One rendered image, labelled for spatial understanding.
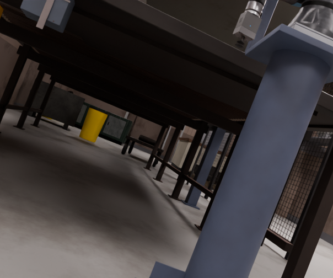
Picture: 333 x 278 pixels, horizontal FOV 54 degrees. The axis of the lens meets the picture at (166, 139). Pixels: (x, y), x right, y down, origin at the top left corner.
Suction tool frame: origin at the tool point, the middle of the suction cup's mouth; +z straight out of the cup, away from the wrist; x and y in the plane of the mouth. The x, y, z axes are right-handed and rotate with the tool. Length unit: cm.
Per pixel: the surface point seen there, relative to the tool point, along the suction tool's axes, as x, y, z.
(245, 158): 61, 11, 51
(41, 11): 23, 79, 30
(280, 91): 63, 9, 30
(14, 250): 36, 58, 103
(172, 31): 24.5, 36.3, 16.4
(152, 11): 24, 45, 13
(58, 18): 23, 74, 30
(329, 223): -295, -387, 74
